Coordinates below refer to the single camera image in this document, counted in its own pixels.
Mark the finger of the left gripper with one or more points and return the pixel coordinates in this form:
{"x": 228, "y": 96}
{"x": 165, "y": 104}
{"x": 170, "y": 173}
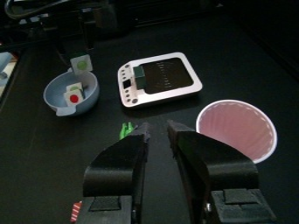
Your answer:
{"x": 86, "y": 40}
{"x": 69, "y": 48}

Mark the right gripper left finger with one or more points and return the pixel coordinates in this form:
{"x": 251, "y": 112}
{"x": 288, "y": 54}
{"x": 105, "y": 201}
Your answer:
{"x": 112, "y": 169}

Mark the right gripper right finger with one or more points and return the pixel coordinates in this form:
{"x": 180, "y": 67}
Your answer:
{"x": 217, "y": 175}

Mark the green dot sushi roll piece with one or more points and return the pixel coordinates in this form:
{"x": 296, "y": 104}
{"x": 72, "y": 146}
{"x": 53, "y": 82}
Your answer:
{"x": 74, "y": 87}
{"x": 81, "y": 65}

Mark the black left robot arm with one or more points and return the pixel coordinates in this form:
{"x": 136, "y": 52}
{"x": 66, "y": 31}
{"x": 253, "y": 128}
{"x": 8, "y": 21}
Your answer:
{"x": 46, "y": 29}

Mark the red dot sushi roll piece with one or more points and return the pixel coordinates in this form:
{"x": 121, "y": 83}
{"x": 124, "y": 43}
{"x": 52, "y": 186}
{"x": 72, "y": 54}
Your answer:
{"x": 73, "y": 99}

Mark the dark green sushi block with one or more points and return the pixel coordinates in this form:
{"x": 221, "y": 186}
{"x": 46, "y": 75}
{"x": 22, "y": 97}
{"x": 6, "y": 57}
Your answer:
{"x": 138, "y": 78}

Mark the green toy pea pod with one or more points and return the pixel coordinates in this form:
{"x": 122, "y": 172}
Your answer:
{"x": 125, "y": 131}

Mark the red plastic cup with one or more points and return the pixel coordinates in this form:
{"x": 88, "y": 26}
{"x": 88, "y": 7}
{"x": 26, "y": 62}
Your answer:
{"x": 237, "y": 128}

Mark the pale blue plastic container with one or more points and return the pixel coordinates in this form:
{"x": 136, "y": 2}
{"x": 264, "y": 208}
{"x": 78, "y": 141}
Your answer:
{"x": 4, "y": 62}

